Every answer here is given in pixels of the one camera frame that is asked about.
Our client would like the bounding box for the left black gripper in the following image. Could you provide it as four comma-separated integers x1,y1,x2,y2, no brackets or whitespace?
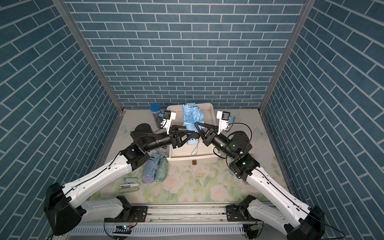
141,125,193,153

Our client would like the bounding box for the metal base rail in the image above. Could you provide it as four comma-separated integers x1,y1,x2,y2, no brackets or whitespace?
68,201,271,226

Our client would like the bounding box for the white slotted cable duct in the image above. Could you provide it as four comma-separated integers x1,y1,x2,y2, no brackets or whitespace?
70,224,245,237

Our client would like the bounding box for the blue lid pencil tube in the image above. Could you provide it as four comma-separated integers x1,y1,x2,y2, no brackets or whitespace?
150,103,161,120

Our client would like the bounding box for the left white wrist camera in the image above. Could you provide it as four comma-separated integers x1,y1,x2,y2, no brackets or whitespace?
161,110,176,134

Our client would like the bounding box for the white plastic drawer cabinet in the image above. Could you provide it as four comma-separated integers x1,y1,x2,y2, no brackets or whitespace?
168,103,220,166

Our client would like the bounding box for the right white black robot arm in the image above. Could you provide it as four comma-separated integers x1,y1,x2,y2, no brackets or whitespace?
195,123,325,240

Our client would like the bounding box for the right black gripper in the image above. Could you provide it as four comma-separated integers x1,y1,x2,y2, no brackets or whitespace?
197,123,238,162

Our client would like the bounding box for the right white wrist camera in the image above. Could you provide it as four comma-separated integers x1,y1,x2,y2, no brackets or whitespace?
217,111,234,134

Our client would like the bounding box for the green circuit board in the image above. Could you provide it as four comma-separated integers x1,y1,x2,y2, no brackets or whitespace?
113,225,132,235

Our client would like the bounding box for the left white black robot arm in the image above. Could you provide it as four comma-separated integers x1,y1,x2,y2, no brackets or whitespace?
43,124,199,236

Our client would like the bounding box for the green folded umbrella left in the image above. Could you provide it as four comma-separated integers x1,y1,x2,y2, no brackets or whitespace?
155,155,169,183

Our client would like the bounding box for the floral table mat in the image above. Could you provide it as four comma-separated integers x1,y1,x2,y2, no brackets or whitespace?
91,109,288,204

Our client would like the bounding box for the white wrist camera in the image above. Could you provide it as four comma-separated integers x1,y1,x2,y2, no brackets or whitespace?
217,111,234,134
161,110,176,134

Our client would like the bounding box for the light blue umbrella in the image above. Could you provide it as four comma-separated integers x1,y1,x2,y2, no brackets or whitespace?
183,103,204,157
142,153,161,184

